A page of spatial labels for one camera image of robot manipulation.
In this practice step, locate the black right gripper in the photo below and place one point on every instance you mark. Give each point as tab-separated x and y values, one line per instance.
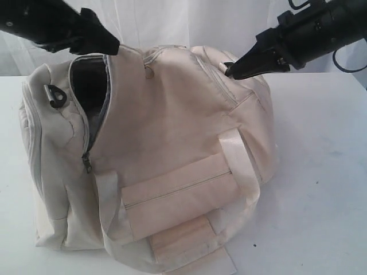
319	29

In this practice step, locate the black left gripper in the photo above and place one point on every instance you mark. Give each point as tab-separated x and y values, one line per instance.
55	26

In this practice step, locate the cream duffel bag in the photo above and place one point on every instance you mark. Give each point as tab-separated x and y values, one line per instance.
155	156

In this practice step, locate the white backdrop curtain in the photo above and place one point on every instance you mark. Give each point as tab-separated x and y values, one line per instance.
225	25

